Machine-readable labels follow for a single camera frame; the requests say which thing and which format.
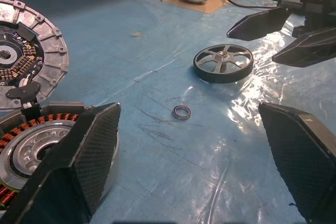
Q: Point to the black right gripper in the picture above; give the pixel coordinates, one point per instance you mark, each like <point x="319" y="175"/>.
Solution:
<point x="320" y="9"/>

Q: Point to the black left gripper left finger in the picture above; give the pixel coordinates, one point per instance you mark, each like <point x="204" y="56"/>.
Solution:
<point x="78" y="161"/>

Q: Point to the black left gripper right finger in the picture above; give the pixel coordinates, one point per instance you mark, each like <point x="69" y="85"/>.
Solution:
<point x="304" y="161"/>

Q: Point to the grey round metal part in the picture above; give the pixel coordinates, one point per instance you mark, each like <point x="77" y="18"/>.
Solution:
<point x="29" y="150"/>

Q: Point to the black spoked rotor wheel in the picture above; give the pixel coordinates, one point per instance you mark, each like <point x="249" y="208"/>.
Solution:
<point x="223" y="77"/>

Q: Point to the silver motor end cover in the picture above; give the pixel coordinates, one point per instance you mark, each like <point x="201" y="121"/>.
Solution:
<point x="50" y="43"/>

